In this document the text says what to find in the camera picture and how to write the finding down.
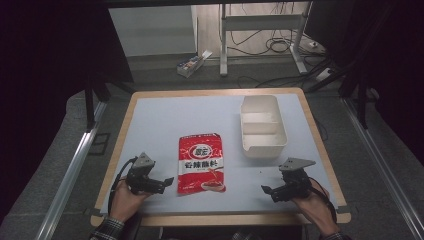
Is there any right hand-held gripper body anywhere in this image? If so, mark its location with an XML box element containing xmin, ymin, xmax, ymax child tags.
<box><xmin>270</xmin><ymin>157</ymin><xmax>317</xmax><ymax>203</ymax></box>

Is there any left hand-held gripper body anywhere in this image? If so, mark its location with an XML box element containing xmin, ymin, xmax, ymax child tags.
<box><xmin>125</xmin><ymin>152</ymin><xmax>167</xmax><ymax>196</ymax></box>

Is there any person's left hand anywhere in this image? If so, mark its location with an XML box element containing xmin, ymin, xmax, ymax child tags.
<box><xmin>108</xmin><ymin>180</ymin><xmax>152</xmax><ymax>223</ymax></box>

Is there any person's right hand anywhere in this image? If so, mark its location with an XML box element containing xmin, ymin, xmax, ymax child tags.
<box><xmin>292</xmin><ymin>187</ymin><xmax>338</xmax><ymax>236</ymax></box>

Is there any red seasoning packet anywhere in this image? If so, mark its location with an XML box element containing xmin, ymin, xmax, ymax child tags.
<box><xmin>176</xmin><ymin>132</ymin><xmax>227</xmax><ymax>196</ymax></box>

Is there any wooden table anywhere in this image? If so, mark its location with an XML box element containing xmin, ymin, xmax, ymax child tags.
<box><xmin>90</xmin><ymin>87</ymin><xmax>352</xmax><ymax>228</ymax></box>

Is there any white plastic divided container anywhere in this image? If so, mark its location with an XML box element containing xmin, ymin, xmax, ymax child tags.
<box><xmin>239</xmin><ymin>94</ymin><xmax>289</xmax><ymax>160</ymax></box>

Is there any white table mat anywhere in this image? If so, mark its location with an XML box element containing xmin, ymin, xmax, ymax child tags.
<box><xmin>99</xmin><ymin>92</ymin><xmax>339</xmax><ymax>215</ymax></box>

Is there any black metal stand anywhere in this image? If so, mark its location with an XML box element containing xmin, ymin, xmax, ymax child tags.
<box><xmin>338</xmin><ymin>63</ymin><xmax>381</xmax><ymax>130</ymax></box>
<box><xmin>83</xmin><ymin>74</ymin><xmax>135</xmax><ymax>132</ymax></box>

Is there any white power strip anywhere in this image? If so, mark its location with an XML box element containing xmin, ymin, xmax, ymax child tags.
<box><xmin>314</xmin><ymin>67</ymin><xmax>334</xmax><ymax>83</ymax></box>

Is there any open cardboard box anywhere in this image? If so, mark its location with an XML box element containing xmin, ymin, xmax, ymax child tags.
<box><xmin>176</xmin><ymin>49</ymin><xmax>214</xmax><ymax>79</ymax></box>

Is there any dark curtain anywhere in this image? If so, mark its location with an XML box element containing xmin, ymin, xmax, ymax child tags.
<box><xmin>304</xmin><ymin>0</ymin><xmax>424</xmax><ymax>168</ymax></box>
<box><xmin>0</xmin><ymin>0</ymin><xmax>135</xmax><ymax>224</ymax></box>

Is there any white cabinet panel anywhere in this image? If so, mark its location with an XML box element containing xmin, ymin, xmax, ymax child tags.
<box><xmin>108</xmin><ymin>4</ymin><xmax>199</xmax><ymax>58</ymax></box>

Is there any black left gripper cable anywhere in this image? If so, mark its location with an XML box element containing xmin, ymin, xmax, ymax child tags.
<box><xmin>107</xmin><ymin>155</ymin><xmax>139</xmax><ymax>215</ymax></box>

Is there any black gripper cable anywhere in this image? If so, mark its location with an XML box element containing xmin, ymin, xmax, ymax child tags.
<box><xmin>107</xmin><ymin>155</ymin><xmax>139</xmax><ymax>215</ymax></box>
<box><xmin>307</xmin><ymin>177</ymin><xmax>338</xmax><ymax>222</ymax></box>

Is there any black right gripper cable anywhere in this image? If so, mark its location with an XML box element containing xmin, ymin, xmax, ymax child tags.
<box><xmin>307</xmin><ymin>177</ymin><xmax>338</xmax><ymax>222</ymax></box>

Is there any aluminium floor rail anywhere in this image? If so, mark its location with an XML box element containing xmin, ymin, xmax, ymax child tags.
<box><xmin>342</xmin><ymin>97</ymin><xmax>424</xmax><ymax>240</ymax></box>
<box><xmin>34</xmin><ymin>100</ymin><xmax>108</xmax><ymax>240</ymax></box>

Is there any tangle of black floor cables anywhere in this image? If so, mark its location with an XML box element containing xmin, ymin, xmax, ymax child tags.
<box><xmin>229</xmin><ymin>2</ymin><xmax>334</xmax><ymax>90</ymax></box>

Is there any white metal desk frame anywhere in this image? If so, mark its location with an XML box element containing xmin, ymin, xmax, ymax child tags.
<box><xmin>218</xmin><ymin>1</ymin><xmax>313</xmax><ymax>78</ymax></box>

